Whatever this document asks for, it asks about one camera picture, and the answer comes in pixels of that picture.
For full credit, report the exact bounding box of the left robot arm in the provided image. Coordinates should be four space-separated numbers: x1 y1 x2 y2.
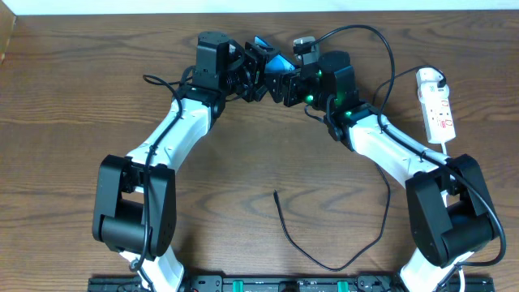
92 32 296 291

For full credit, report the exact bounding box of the white USB charger adapter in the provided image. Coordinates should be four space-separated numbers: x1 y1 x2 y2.
416 67 449 103

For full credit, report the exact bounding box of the white power strip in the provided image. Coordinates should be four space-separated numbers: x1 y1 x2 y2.
418 83 456 144

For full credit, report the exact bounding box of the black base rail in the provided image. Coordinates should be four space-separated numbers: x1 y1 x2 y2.
87 275 496 292

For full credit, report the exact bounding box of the black USB charging cable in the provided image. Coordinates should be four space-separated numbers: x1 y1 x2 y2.
273 64 448 273

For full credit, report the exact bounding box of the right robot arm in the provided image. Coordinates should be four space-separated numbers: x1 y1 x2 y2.
264 51 506 291

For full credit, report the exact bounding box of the blue screen Samsung smartphone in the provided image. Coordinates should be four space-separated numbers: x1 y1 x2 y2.
254 36 297 73

